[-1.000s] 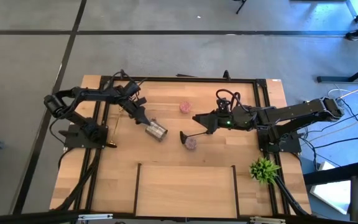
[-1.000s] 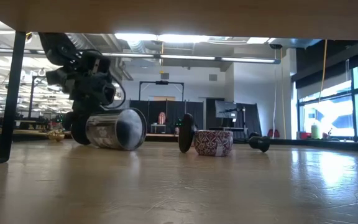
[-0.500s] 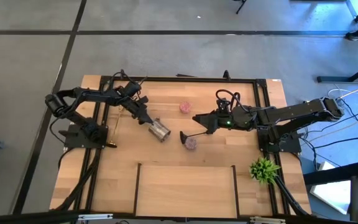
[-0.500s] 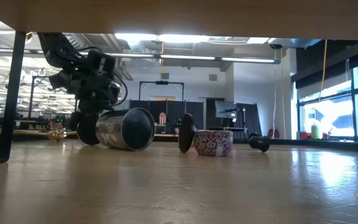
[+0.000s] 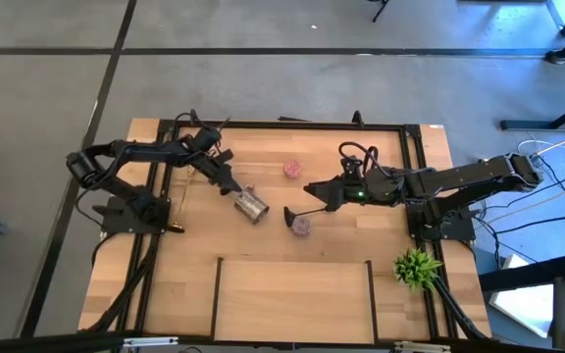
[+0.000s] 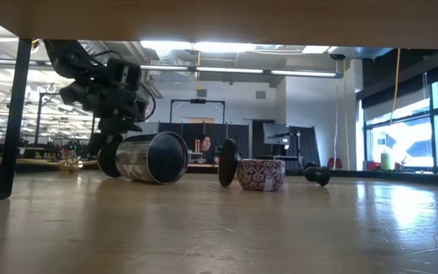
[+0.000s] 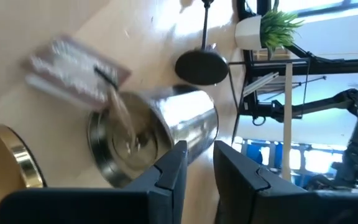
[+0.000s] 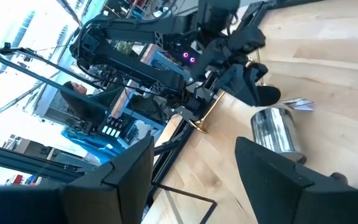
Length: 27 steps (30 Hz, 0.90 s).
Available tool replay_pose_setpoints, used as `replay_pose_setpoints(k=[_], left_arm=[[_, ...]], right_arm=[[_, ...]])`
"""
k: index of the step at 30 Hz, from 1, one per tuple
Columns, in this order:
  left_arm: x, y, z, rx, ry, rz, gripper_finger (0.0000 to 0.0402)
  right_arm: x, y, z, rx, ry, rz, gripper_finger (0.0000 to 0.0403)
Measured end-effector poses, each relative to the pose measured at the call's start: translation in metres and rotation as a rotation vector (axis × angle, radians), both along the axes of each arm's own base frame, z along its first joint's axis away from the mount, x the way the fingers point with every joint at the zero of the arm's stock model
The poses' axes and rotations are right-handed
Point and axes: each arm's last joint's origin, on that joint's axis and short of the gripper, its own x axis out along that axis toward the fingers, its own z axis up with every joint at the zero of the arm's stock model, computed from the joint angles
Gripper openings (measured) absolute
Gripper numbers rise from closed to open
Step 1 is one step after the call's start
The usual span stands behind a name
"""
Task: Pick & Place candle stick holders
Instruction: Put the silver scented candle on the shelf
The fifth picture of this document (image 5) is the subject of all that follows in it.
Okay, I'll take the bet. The black platform side frame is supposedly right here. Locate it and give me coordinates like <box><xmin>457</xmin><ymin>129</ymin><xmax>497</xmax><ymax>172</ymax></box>
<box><xmin>364</xmin><ymin>259</ymin><xmax>380</xmax><ymax>343</ymax></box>
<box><xmin>211</xmin><ymin>257</ymin><xmax>225</xmax><ymax>340</ymax></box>

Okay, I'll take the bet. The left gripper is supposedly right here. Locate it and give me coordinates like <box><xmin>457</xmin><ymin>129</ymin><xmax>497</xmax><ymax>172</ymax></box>
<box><xmin>194</xmin><ymin>146</ymin><xmax>243</xmax><ymax>196</ymax></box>

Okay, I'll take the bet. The silver candle holder with tag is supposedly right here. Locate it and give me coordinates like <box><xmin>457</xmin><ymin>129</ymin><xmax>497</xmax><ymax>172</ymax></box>
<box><xmin>232</xmin><ymin>183</ymin><xmax>271</xmax><ymax>226</ymax></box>

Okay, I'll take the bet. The white floor cable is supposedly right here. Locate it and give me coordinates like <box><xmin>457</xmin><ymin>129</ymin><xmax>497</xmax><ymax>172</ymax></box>
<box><xmin>516</xmin><ymin>138</ymin><xmax>565</xmax><ymax>158</ymax></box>

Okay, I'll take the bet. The black aluminium table frame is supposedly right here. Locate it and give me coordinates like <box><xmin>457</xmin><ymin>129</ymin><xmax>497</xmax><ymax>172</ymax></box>
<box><xmin>115</xmin><ymin>117</ymin><xmax>460</xmax><ymax>344</ymax></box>

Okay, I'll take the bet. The beige floor cable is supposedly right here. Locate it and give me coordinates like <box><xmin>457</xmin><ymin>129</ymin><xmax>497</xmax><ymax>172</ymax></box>
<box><xmin>473</xmin><ymin>174</ymin><xmax>565</xmax><ymax>229</ymax></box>

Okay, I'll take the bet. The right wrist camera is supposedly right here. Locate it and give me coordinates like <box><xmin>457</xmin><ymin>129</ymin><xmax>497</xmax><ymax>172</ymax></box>
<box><xmin>341</xmin><ymin>156</ymin><xmax>366</xmax><ymax>180</ymax></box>

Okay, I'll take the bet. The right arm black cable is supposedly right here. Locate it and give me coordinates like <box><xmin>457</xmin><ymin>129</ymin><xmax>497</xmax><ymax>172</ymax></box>
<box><xmin>338</xmin><ymin>140</ymin><xmax>382</xmax><ymax>173</ymax></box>

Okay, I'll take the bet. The black cable bundle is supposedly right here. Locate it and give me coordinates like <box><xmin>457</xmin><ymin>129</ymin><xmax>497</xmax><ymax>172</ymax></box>
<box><xmin>432</xmin><ymin>277</ymin><xmax>492</xmax><ymax>342</ymax></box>
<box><xmin>85</xmin><ymin>234</ymin><xmax>162</xmax><ymax>334</ymax></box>

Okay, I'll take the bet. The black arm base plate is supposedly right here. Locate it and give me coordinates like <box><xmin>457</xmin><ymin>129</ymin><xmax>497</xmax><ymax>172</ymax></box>
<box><xmin>91</xmin><ymin>195</ymin><xmax>172</xmax><ymax>235</ymax></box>
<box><xmin>406</xmin><ymin>203</ymin><xmax>478</xmax><ymax>242</ymax></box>

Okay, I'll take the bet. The black desk foot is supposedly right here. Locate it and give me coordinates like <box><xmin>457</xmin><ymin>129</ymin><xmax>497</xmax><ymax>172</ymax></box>
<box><xmin>478</xmin><ymin>254</ymin><xmax>565</xmax><ymax>293</ymax></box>
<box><xmin>500</xmin><ymin>92</ymin><xmax>565</xmax><ymax>132</ymax></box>

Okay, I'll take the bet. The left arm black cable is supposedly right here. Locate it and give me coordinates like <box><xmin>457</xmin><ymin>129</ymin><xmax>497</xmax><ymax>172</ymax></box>
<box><xmin>173</xmin><ymin>111</ymin><xmax>203</xmax><ymax>143</ymax></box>

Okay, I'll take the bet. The pink ball near top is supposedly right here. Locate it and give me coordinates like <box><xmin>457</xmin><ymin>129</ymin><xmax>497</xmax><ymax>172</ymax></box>
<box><xmin>282</xmin><ymin>159</ymin><xmax>303</xmax><ymax>180</ymax></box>

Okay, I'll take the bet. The black floor cable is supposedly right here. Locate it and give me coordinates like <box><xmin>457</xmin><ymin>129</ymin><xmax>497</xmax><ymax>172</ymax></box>
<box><xmin>492</xmin><ymin>213</ymin><xmax>565</xmax><ymax>236</ymax></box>

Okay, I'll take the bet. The black frame beam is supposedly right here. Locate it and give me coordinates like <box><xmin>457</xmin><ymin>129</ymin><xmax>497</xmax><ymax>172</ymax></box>
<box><xmin>0</xmin><ymin>330</ymin><xmax>565</xmax><ymax>353</ymax></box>

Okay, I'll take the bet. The silver frame bracket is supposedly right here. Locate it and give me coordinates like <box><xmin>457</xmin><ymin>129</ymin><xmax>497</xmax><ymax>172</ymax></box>
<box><xmin>393</xmin><ymin>341</ymin><xmax>453</xmax><ymax>353</ymax></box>
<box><xmin>121</xmin><ymin>335</ymin><xmax>180</xmax><ymax>349</ymax></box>

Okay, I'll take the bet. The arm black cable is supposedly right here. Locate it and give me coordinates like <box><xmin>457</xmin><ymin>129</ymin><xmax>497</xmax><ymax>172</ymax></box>
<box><xmin>173</xmin><ymin>111</ymin><xmax>203</xmax><ymax>143</ymax></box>
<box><xmin>338</xmin><ymin>140</ymin><xmax>382</xmax><ymax>173</ymax></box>

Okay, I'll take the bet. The green artificial plant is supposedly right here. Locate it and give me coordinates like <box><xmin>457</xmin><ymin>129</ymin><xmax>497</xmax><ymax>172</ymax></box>
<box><xmin>392</xmin><ymin>247</ymin><xmax>444</xmax><ymax>294</ymax></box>

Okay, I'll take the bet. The purple-pink ball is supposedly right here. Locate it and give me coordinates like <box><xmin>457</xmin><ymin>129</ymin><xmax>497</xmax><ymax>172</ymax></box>
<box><xmin>290</xmin><ymin>216</ymin><xmax>312</xmax><ymax>237</ymax></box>

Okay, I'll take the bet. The black tripod leg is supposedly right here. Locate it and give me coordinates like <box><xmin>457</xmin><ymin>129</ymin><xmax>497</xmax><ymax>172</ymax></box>
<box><xmin>366</xmin><ymin>0</ymin><xmax>391</xmax><ymax>24</ymax></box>

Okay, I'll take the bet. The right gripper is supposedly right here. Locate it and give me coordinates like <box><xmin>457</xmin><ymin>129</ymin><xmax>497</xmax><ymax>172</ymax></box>
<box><xmin>303</xmin><ymin>169</ymin><xmax>406</xmax><ymax>213</ymax></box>

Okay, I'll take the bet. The white board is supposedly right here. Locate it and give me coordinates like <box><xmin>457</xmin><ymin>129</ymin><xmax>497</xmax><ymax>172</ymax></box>
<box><xmin>488</xmin><ymin>254</ymin><xmax>556</xmax><ymax>339</ymax></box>

